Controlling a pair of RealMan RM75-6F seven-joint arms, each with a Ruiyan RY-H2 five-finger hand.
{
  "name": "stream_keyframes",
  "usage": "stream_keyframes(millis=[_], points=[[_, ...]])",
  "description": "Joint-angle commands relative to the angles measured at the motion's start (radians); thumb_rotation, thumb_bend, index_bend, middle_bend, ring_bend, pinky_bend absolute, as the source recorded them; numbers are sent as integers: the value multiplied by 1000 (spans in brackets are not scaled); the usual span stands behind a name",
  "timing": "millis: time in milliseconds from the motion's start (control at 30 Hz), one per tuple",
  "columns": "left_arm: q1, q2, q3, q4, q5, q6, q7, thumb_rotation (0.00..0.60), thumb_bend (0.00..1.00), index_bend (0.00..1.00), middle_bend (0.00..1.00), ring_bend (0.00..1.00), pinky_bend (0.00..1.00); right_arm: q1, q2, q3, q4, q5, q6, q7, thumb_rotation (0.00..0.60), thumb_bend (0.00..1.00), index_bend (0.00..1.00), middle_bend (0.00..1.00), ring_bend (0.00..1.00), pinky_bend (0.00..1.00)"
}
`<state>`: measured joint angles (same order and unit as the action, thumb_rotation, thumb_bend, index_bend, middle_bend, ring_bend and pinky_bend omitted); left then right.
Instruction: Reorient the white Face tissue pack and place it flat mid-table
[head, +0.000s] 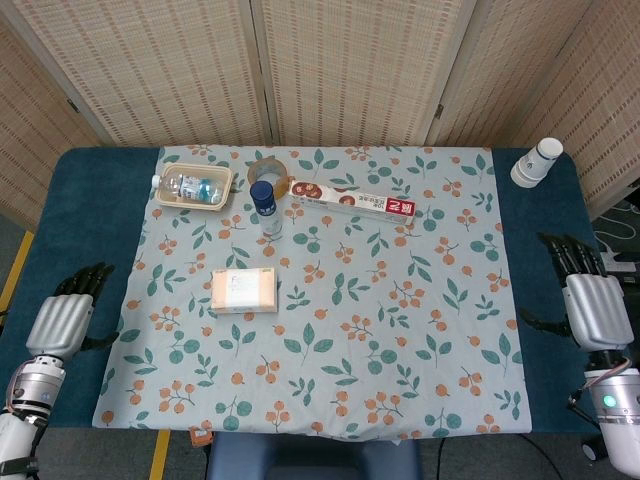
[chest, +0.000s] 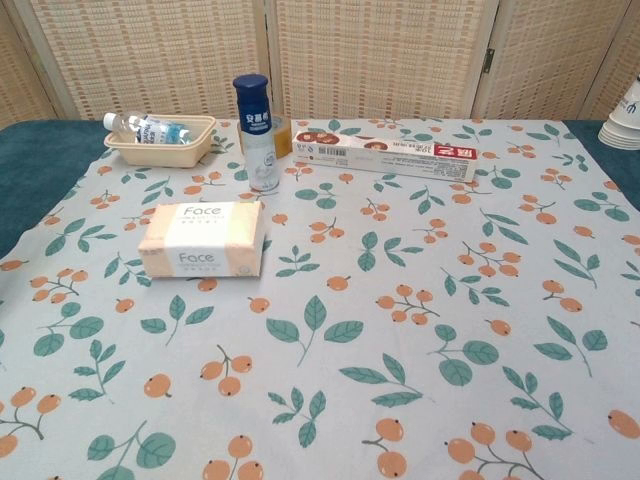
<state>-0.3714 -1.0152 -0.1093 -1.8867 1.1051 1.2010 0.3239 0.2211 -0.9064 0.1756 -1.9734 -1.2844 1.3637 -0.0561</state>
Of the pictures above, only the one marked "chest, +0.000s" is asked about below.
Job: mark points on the beige plastic tray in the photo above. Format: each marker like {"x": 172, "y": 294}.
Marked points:
{"x": 165, "y": 152}

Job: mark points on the blue capped white bottle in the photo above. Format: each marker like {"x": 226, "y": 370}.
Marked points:
{"x": 255, "y": 145}

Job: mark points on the woven folding screen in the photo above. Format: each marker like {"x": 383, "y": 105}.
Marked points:
{"x": 375, "y": 60}

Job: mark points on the brown packing tape roll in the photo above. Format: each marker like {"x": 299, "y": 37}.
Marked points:
{"x": 283, "y": 140}

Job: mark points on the stack of white paper cups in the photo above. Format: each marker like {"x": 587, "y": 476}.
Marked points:
{"x": 625, "y": 125}

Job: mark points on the clear plastic water bottle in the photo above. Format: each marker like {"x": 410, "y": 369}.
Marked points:
{"x": 150, "y": 131}

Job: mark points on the pink and white tissue pack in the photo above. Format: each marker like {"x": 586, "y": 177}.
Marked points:
{"x": 200, "y": 240}

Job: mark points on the long white red wrap box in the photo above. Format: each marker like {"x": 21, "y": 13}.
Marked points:
{"x": 385, "y": 155}

